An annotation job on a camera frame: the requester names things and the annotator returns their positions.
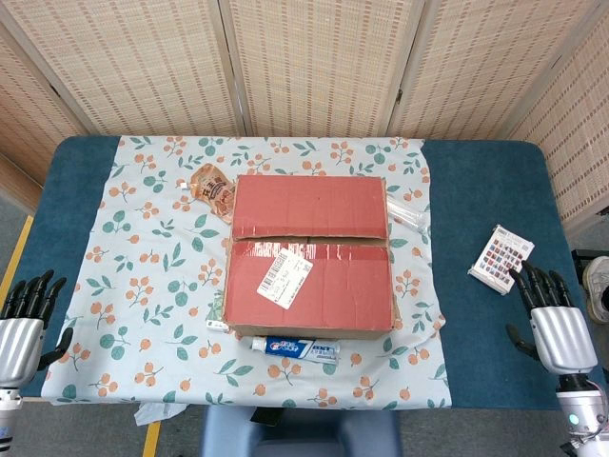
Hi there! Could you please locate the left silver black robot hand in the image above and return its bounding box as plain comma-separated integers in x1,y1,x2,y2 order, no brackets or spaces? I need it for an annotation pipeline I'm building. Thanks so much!
0,269,75,387

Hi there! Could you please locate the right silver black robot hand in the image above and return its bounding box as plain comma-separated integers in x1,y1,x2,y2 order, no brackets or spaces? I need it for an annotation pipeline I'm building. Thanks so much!
505,260,599,376

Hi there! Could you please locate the large brown cardboard box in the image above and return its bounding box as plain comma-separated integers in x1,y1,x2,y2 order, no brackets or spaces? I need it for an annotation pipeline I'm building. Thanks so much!
219,173,399,340

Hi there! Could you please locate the grey white sneaker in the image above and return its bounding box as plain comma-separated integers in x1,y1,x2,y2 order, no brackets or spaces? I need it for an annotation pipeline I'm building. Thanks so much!
580,255,609,325

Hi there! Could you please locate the white pack with picture grid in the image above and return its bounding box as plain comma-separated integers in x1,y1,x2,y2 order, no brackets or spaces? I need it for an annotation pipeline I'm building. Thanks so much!
467,224,537,297

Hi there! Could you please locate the floral fruit print tablecloth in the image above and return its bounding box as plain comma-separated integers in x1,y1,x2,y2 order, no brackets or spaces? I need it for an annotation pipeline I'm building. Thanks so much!
40,135,453,411

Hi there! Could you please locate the clear plastic wrapper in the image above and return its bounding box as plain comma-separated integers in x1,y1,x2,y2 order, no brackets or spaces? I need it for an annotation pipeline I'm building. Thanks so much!
385,192,429,229

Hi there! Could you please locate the green patterned packet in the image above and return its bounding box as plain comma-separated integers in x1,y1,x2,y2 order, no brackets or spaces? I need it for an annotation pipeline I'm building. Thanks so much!
208,289,227,323

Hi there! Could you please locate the blue white toothpaste tube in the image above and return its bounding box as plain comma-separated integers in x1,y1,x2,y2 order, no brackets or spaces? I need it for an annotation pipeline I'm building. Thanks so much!
250,335,343,366

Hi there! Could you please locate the bamboo folding screen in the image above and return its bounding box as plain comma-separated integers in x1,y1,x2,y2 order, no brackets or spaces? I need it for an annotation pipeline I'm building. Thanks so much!
0,0,609,225

